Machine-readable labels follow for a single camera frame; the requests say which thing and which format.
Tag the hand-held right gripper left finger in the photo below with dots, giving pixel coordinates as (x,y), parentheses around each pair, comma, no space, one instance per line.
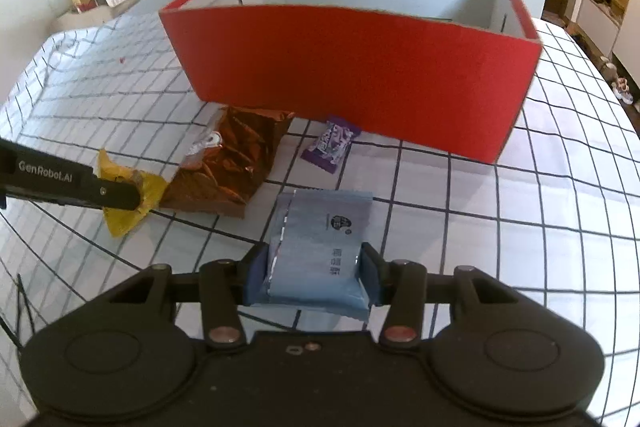
(255,274)

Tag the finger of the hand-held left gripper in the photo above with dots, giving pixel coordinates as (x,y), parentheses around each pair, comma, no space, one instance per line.
(117,196)

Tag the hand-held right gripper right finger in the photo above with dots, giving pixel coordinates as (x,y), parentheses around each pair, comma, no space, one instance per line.
(371,274)

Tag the yellow snack packet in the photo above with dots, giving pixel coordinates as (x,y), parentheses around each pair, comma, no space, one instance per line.
(122,219)

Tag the blue-grey snack packet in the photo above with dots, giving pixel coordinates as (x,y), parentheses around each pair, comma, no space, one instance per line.
(320,247)

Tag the red cardboard box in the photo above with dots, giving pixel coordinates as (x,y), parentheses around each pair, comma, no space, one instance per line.
(350,72)

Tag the brown foil snack bag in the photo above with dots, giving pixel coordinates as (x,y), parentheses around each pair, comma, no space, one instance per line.
(230,157)

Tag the purple candy packet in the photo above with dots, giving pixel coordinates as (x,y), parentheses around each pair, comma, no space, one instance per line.
(330,147)

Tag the checkered white tablecloth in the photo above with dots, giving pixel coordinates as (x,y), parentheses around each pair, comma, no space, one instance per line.
(500,207)

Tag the white shoes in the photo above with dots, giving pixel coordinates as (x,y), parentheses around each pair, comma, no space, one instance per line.
(622,89)

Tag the white shoe cabinet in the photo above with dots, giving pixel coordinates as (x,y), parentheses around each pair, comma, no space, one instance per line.
(595,27)

